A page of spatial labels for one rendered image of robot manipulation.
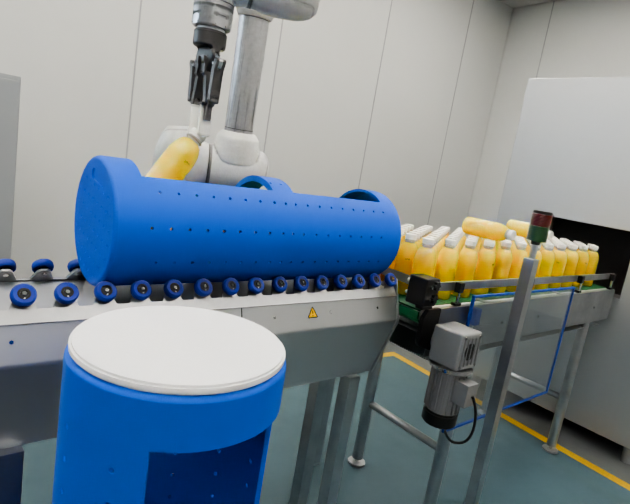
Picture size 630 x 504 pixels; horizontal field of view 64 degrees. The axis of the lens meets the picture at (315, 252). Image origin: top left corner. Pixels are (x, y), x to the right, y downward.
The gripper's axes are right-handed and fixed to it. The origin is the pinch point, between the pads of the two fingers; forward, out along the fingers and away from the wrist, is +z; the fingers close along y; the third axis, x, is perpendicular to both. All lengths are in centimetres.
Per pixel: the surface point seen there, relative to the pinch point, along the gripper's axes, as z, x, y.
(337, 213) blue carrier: 17.7, 38.4, 11.4
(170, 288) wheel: 37.9, -7.3, 9.7
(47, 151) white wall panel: 27, 30, -271
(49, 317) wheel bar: 43, -32, 10
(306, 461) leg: 110, 60, -5
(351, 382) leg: 73, 60, 9
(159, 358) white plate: 31, -31, 58
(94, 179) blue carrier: 16.5, -21.7, -2.6
